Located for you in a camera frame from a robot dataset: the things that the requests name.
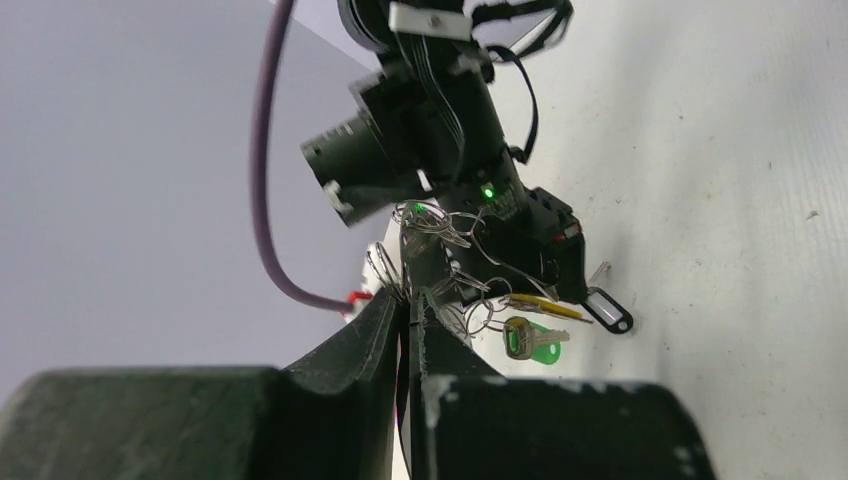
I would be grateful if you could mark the yellow key tag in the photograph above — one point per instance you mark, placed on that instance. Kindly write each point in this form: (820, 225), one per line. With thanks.
(529, 303)

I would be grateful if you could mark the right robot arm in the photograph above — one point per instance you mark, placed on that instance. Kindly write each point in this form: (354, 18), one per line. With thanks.
(431, 38)

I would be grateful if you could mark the green key tag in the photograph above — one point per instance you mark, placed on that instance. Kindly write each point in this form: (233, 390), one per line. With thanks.
(524, 340)

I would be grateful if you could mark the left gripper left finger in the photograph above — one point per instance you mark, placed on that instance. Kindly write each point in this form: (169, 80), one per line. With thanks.
(328, 415)

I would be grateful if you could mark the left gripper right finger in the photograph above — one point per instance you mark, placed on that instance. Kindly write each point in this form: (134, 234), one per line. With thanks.
(466, 421)

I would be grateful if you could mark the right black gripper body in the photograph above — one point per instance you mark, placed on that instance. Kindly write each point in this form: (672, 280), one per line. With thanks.
(398, 139)

